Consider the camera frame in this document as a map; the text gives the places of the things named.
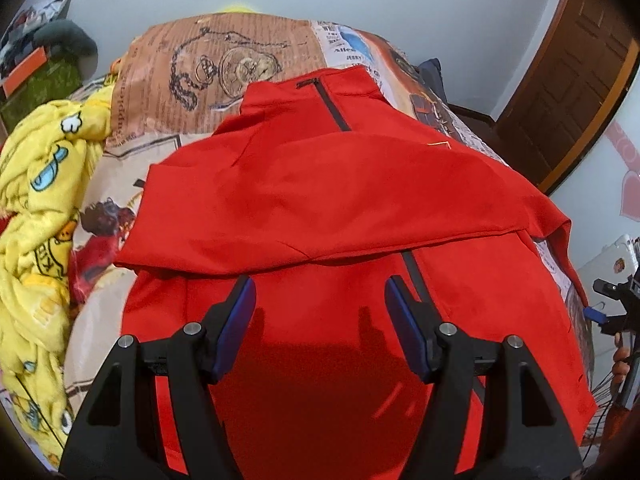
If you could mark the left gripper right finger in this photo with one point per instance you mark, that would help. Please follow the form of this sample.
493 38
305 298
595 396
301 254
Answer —
491 413

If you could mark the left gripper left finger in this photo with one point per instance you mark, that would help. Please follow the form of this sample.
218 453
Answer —
116 433

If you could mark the red jacket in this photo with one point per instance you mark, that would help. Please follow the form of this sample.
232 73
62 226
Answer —
320 191

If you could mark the person's right hand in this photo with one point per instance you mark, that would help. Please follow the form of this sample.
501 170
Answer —
620 367

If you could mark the brown wooden door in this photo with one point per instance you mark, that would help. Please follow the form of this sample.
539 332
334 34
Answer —
577 79

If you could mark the yellow cartoon blanket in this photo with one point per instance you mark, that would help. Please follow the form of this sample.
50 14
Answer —
46 165

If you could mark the dark blue bag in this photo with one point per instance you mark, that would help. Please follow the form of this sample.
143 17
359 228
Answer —
431 73

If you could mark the newspaper print bed sheet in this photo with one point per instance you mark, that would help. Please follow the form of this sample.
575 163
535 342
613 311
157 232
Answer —
178 83

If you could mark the orange box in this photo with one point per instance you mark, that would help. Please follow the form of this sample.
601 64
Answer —
24 70

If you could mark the dark grey cloth pile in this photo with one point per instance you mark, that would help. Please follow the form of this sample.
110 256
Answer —
66 35

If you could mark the yellow pillow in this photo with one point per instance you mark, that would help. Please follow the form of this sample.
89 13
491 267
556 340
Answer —
237 8

